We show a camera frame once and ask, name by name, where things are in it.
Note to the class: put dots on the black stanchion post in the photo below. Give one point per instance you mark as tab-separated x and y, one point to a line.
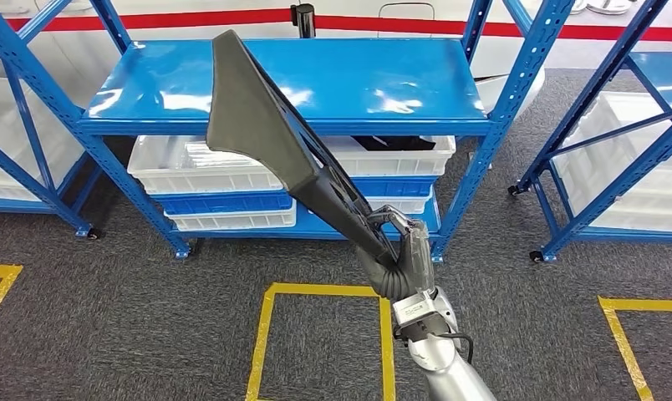
304	19

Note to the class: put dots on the white car with red stripe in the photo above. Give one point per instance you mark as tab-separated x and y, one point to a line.
203	6

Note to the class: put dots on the white round base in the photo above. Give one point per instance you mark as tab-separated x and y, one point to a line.
607	5

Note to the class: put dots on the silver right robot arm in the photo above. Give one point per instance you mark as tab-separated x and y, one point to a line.
452	371

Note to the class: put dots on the black plastic plate bracket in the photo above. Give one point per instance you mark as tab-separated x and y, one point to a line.
253	122

